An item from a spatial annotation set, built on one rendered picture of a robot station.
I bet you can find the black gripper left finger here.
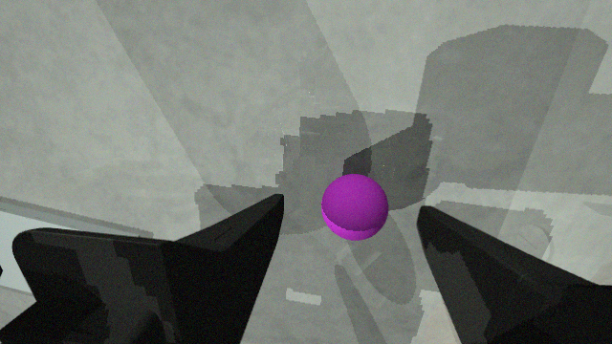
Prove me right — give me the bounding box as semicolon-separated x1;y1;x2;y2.
11;194;284;344

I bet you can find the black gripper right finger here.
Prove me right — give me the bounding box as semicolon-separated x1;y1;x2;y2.
417;205;612;344

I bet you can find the purple ball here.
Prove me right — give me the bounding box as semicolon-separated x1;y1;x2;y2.
321;174;389;241

